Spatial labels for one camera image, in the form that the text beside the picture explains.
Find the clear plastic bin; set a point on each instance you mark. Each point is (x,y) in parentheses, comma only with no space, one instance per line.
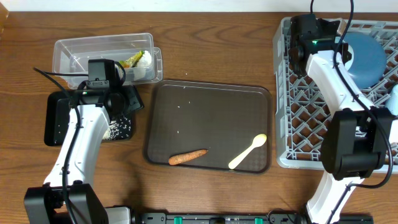
(71,56)

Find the light blue rice bowl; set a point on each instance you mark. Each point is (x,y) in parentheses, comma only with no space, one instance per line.
(348,56)

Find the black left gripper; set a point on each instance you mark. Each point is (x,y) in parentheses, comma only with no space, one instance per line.
(134,100)

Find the cream plastic spoon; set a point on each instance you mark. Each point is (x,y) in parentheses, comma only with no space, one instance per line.
(258,141)

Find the black bin tray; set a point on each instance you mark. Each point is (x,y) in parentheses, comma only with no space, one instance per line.
(57,119)

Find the pile of white rice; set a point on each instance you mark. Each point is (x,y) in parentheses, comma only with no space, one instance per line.
(120,129)

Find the brown serving tray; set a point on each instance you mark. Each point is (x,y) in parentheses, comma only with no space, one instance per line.
(223,119)

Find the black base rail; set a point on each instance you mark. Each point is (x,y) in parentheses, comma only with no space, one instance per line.
(272,218)

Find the dark blue plate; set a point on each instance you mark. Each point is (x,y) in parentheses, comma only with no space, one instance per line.
(368,59)

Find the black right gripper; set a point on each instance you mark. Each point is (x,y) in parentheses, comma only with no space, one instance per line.
(344,51)

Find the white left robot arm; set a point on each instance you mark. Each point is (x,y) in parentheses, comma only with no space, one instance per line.
(67,195)

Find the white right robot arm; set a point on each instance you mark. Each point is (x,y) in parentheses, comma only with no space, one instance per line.
(359,138)

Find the grey dishwasher rack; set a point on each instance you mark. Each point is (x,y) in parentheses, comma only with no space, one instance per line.
(302,116)

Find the small light blue cup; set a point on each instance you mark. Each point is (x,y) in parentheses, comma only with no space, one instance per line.
(392,102)

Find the white napkin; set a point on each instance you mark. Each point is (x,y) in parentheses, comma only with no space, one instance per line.
(140,68)

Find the green snack wrapper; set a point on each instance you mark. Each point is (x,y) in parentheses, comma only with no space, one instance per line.
(132,61)

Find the orange carrot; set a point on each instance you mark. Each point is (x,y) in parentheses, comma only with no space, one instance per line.
(181,158)

